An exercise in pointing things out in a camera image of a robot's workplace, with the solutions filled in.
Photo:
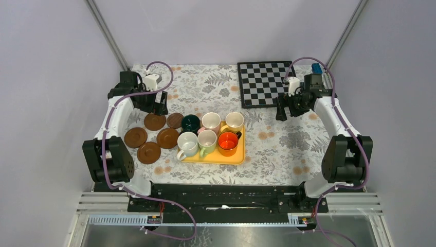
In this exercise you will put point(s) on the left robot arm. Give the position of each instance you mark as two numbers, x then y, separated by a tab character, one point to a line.
107	157

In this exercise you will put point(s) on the blue toy block structure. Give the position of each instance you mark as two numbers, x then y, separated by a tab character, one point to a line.
316	69

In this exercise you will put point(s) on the dark green mug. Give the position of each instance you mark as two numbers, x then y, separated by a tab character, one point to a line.
190	123

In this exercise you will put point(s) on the black white chessboard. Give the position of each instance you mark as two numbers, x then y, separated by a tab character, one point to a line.
261	83

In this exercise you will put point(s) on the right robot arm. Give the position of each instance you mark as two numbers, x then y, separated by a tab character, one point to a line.
346	160

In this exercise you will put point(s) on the orange mug black handle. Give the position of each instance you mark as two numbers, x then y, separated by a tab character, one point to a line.
228	143

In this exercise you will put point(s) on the pink mug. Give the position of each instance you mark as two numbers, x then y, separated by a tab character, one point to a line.
210	121

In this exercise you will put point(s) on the yellow plastic tray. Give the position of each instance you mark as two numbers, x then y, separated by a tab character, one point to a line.
217	158

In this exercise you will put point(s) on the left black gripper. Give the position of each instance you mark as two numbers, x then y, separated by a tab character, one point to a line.
159	108

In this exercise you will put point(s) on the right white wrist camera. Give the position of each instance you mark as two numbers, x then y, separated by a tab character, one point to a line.
293	84

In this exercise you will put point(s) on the dark wood grain coaster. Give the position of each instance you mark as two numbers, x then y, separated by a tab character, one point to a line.
174	120

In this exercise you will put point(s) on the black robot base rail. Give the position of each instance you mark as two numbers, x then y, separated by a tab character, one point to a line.
224	203

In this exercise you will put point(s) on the white mug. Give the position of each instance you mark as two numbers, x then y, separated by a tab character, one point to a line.
188	145

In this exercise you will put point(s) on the brown coaster bottom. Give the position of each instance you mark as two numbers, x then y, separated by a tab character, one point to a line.
148	153

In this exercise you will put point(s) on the floral tablecloth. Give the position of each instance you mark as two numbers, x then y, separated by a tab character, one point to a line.
276	152

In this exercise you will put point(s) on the light green mug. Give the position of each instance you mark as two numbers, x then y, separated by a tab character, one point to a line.
207	140

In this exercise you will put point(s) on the brown coaster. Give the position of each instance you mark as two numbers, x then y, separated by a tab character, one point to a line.
167	138
135	137
154	122
148	153

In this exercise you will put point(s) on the yellow mug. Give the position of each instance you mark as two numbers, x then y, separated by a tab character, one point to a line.
234	122

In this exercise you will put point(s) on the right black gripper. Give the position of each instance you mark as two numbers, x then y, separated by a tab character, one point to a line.
284	101

